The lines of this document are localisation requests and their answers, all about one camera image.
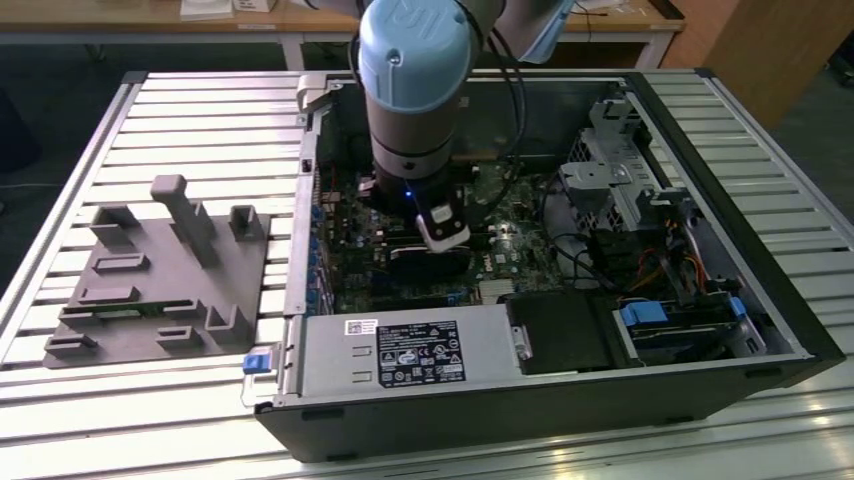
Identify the green RAM stick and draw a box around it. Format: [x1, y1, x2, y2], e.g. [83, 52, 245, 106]
[84, 303, 172, 319]

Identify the pale blue teach pendant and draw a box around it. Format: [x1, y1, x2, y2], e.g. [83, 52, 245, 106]
[519, 0, 576, 64]

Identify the green motherboard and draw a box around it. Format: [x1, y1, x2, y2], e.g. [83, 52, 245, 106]
[311, 158, 563, 319]

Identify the grey plastic case latch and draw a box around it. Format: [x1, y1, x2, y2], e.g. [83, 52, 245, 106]
[295, 74, 336, 114]

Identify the silver metal drive cage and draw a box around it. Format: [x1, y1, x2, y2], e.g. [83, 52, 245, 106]
[558, 97, 700, 234]

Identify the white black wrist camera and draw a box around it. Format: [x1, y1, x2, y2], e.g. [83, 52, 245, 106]
[412, 201, 472, 255]

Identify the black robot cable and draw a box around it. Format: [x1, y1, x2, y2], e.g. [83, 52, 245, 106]
[463, 19, 530, 229]

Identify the silver chipset heatsink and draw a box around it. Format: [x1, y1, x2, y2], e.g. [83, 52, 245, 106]
[478, 278, 516, 304]

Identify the grey blue flat cable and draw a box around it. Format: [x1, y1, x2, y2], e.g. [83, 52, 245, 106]
[550, 234, 619, 294]

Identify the blue plastic latch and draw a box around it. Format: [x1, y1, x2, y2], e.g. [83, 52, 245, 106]
[241, 351, 279, 376]

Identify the black silver PC case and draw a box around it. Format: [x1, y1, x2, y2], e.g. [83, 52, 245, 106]
[249, 66, 847, 464]

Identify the wooden cabinet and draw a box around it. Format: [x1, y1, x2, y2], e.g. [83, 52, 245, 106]
[686, 0, 854, 132]

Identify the blue disk carrier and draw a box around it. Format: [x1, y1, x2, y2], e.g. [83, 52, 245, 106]
[618, 298, 670, 332]

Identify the grey power supply unit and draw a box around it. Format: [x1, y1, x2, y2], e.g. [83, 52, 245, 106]
[292, 305, 530, 399]

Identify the black plastic duct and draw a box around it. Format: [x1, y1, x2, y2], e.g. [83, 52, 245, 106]
[503, 292, 619, 376]

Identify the grey parts rack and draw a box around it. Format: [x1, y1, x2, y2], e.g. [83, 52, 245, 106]
[40, 173, 275, 371]

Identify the black graphics card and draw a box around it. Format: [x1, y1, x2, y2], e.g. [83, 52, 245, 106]
[384, 244, 475, 275]

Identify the wooden desk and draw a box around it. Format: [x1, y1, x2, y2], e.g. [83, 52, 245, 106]
[0, 0, 688, 71]

